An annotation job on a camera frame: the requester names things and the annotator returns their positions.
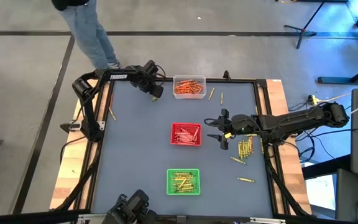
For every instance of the wooden table side board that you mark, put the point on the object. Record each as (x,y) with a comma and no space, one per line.
(70,174)
(291,174)

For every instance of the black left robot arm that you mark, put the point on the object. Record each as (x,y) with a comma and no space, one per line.
(118,76)

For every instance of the grey equipment case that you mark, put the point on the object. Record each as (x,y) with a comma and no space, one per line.
(350,199)

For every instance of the white screen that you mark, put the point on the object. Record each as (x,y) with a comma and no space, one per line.
(320,193)

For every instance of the person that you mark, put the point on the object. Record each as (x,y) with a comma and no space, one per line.
(89,34)

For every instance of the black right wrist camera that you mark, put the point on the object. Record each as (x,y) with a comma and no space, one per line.
(242,124)

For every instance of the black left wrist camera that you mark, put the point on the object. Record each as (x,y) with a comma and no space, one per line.
(151,67)

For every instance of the red plastic basket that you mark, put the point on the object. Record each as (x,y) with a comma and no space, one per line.
(176,126)

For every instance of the black table clamp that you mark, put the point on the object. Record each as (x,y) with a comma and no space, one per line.
(227,75)

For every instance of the yellow gripper tag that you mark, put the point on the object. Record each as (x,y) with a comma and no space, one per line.
(227,135)

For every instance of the green plastic basket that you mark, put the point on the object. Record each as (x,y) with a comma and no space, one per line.
(170,186)

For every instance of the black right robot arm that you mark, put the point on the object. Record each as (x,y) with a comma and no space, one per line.
(300,119)

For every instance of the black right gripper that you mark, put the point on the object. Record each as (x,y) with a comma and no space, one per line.
(244,124)

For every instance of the black tripod stand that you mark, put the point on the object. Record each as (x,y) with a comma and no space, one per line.
(303,30)

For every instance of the scattered yellow crayons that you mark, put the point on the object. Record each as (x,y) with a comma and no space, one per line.
(241,81)

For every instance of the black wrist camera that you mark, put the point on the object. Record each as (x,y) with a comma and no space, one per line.
(151,67)
(242,124)

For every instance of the black desk beam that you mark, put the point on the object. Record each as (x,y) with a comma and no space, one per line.
(325,168)

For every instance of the silver corner bracket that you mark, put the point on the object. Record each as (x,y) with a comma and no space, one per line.
(267,220)
(95,216)

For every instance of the blue metal frame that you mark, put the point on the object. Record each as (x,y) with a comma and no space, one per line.
(346,80)

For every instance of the black camera device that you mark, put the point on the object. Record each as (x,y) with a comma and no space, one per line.
(129,208)

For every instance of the clear plastic bin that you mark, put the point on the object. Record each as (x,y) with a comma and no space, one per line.
(189,96)

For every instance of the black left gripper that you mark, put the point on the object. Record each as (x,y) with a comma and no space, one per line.
(146,79)

